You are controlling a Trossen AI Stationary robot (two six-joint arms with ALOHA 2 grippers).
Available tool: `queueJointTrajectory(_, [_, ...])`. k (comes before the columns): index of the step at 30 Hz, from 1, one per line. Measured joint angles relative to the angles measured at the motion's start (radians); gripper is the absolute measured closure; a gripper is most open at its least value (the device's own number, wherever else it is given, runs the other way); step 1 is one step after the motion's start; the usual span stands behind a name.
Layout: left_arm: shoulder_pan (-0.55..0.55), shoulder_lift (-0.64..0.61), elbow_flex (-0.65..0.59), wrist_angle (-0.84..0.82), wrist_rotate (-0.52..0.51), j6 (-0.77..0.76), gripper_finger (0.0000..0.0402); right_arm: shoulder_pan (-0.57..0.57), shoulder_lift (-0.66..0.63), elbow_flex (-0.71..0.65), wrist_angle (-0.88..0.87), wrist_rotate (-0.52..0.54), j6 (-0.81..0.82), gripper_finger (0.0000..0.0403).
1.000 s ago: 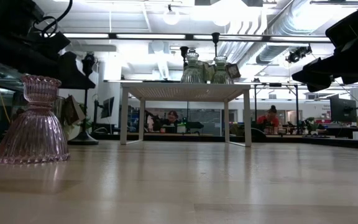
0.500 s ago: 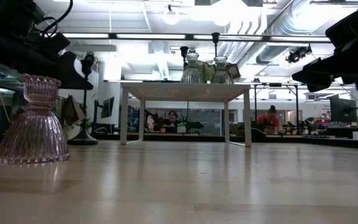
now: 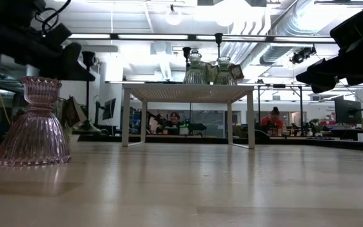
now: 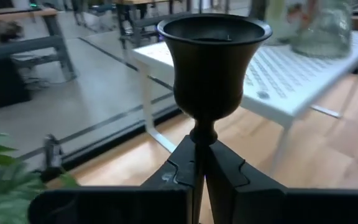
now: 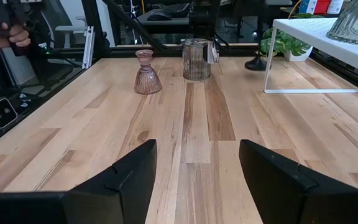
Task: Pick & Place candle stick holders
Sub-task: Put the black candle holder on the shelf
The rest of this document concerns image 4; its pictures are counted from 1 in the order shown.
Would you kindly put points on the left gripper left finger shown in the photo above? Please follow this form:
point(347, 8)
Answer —
point(179, 174)

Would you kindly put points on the medium black candlestick holder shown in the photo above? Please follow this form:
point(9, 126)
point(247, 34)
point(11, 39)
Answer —
point(210, 77)

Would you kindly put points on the black crate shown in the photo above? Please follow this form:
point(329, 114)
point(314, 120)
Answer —
point(2, 87)

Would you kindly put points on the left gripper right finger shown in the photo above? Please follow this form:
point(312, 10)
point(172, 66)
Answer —
point(228, 174)

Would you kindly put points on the white perforated metal shelf riser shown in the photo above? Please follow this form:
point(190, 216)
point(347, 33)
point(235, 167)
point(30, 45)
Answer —
point(278, 81)

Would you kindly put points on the black frame clamp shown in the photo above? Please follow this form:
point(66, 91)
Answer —
point(53, 155)

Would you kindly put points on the green artificial plant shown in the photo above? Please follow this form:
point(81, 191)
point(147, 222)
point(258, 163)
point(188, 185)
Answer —
point(5, 186)

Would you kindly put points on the green ribbed glass candle holder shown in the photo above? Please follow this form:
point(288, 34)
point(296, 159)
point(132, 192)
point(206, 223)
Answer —
point(322, 31)

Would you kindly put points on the black aluminium table frame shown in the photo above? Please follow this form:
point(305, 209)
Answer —
point(120, 137)

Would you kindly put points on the wooden table grey legs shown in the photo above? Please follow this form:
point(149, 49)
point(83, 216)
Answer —
point(57, 37)

